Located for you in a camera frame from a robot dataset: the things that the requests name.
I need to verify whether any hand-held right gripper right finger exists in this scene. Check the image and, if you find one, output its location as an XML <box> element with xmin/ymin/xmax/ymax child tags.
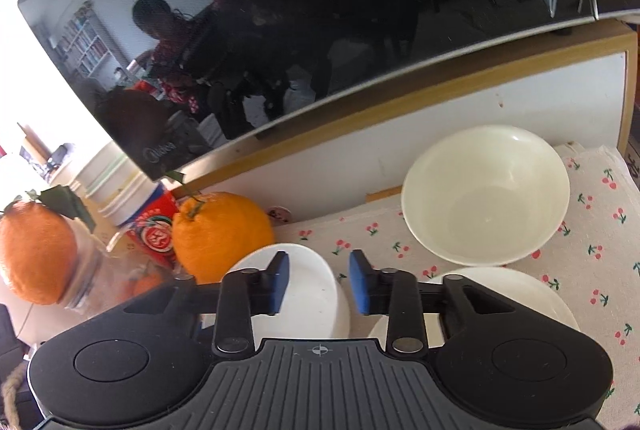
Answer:
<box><xmin>349</xmin><ymin>250</ymin><xmax>516</xmax><ymax>356</ymax></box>

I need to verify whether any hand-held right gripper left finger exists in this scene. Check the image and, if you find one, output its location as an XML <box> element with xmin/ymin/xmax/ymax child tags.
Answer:
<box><xmin>122</xmin><ymin>251</ymin><xmax>291</xmax><ymax>356</ymax></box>

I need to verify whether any white ceramic bowl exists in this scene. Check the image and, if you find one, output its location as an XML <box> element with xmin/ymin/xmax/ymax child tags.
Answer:
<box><xmin>200</xmin><ymin>243</ymin><xmax>351</xmax><ymax>341</ymax></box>

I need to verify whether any cream bowl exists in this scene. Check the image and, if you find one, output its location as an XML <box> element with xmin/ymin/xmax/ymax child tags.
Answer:
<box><xmin>369</xmin><ymin>266</ymin><xmax>581</xmax><ymax>341</ymax></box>
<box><xmin>401</xmin><ymin>125</ymin><xmax>571</xmax><ymax>267</ymax></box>

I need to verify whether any large orange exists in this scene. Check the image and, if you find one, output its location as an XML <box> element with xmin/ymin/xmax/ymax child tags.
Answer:
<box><xmin>171</xmin><ymin>191</ymin><xmax>276</xmax><ymax>285</ymax></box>

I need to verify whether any glass jar of small oranges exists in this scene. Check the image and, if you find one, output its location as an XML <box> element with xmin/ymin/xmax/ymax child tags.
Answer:
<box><xmin>60</xmin><ymin>217</ymin><xmax>178</xmax><ymax>311</ymax></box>

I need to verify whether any white wood-trimmed cabinet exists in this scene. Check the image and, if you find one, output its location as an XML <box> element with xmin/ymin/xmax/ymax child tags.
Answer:
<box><xmin>165</xmin><ymin>22</ymin><xmax>638</xmax><ymax>223</ymax></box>

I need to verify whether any stack of white paper cups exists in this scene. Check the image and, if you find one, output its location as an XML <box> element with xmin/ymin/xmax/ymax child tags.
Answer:
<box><xmin>75</xmin><ymin>145</ymin><xmax>166</xmax><ymax>227</ymax></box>

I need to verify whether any leafy orange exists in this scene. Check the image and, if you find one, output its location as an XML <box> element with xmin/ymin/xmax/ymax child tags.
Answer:
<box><xmin>0</xmin><ymin>187</ymin><xmax>96</xmax><ymax>305</ymax></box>

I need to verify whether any cherry print tablecloth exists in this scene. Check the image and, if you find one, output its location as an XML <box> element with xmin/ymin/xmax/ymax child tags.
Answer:
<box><xmin>285</xmin><ymin>142</ymin><xmax>640</xmax><ymax>430</ymax></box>

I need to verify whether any black microwave oven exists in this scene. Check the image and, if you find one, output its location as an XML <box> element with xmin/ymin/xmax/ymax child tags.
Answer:
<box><xmin>17</xmin><ymin>0</ymin><xmax>640</xmax><ymax>183</ymax></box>

